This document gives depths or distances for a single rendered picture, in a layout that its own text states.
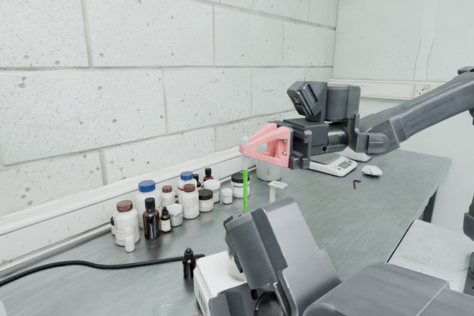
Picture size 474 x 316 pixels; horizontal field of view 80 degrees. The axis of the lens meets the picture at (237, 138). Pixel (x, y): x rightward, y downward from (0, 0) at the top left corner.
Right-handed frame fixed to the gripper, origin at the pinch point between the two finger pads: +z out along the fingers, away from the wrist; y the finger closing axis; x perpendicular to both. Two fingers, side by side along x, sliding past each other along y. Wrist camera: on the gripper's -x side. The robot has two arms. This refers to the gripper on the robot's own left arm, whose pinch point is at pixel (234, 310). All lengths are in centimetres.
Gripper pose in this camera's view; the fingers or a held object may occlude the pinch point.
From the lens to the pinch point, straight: 45.0
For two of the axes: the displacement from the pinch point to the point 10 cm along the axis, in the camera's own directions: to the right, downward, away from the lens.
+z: -3.2, 4.5, 8.3
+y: -9.1, 1.1, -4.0
